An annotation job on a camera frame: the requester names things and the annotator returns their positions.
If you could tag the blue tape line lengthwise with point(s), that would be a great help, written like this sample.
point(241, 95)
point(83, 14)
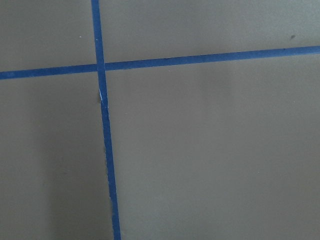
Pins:
point(103, 93)

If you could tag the blue tape line crosswise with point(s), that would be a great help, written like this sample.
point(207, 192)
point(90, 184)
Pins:
point(160, 62)

